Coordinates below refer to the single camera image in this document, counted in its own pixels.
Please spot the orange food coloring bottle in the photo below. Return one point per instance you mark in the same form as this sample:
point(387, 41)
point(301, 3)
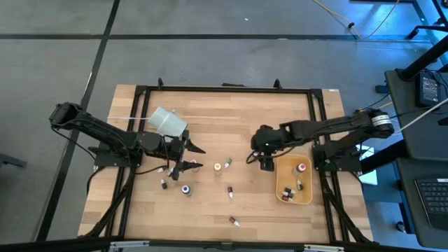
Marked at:
point(194, 169)

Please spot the small red dropper bottle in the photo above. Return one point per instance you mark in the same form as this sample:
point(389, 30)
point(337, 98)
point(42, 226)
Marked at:
point(287, 199)

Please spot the blue-label dropper bottle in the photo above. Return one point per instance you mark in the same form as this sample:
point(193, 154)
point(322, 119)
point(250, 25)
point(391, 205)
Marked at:
point(299, 185)

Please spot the small black dropper bottle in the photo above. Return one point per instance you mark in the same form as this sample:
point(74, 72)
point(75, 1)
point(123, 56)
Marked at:
point(164, 184)
point(290, 190)

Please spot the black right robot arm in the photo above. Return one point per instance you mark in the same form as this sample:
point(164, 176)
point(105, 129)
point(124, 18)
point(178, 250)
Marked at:
point(332, 127)

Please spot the black keyboard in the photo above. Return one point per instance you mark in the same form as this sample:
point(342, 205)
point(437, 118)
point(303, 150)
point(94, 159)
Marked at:
point(435, 199)

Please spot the yellow food coloring bottle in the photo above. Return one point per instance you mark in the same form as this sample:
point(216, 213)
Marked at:
point(217, 167)

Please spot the black caster wheel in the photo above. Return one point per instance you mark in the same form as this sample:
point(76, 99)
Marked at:
point(400, 227)

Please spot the dark grey keyboard desk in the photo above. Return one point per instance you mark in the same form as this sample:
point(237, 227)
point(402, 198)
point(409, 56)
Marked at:
point(406, 196)

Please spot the white paper sheet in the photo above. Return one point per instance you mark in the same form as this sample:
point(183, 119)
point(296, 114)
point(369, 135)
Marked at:
point(369, 176)

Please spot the dark dropper bottle white cap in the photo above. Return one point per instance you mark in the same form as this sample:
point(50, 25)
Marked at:
point(170, 171)
point(161, 170)
point(230, 192)

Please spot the pink food coloring bottle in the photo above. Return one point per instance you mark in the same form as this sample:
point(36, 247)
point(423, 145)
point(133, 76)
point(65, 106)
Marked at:
point(301, 168)

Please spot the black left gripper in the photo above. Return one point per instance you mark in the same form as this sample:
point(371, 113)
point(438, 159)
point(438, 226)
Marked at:
point(173, 148)

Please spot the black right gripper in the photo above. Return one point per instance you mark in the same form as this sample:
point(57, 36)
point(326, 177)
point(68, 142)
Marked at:
point(266, 143)

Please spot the small green dropper bottle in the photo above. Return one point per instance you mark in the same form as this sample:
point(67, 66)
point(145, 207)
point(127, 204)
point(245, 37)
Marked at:
point(227, 163)

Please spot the yellow plastic basket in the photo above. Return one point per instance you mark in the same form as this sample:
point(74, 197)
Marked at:
point(305, 195)

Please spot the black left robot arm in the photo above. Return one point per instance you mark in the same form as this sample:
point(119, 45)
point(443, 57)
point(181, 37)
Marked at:
point(105, 133)

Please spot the black table frame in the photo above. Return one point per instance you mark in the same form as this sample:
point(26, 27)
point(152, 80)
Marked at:
point(227, 89)

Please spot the black desk leg bar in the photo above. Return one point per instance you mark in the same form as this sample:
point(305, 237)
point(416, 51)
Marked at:
point(388, 155)

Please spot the small dropper bottle white cap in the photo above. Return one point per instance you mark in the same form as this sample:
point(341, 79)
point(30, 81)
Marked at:
point(287, 194)

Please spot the black crossbar with silver brackets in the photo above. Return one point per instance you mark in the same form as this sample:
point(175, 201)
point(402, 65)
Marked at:
point(224, 245)

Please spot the black office chair base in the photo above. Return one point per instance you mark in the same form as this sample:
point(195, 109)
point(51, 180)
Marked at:
point(427, 28)

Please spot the black diagonal pole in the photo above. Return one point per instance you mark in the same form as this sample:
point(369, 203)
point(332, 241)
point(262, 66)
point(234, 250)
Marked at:
point(423, 61)

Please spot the black floor object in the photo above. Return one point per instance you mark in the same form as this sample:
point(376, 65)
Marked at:
point(10, 161)

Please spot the red-label dropper bottle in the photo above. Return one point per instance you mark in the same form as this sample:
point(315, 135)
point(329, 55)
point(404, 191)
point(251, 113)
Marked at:
point(234, 220)

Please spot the large blue food coloring bottle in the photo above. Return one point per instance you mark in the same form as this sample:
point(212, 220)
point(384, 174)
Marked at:
point(186, 189)

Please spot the black power adapter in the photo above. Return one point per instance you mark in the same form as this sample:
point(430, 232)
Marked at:
point(427, 89)

